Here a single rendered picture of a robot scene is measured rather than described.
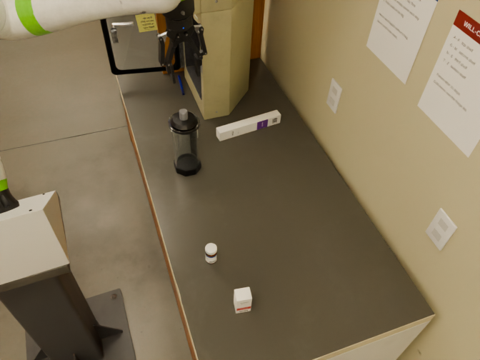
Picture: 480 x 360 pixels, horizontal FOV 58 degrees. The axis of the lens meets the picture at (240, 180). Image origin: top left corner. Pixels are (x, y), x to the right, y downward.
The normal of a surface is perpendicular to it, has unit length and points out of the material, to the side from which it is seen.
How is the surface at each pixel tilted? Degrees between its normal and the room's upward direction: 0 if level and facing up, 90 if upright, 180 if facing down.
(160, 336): 0
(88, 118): 0
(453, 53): 90
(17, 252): 90
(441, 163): 90
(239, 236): 0
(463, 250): 90
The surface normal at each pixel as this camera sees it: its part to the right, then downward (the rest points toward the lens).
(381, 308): 0.04, -0.66
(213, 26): 0.34, 0.71
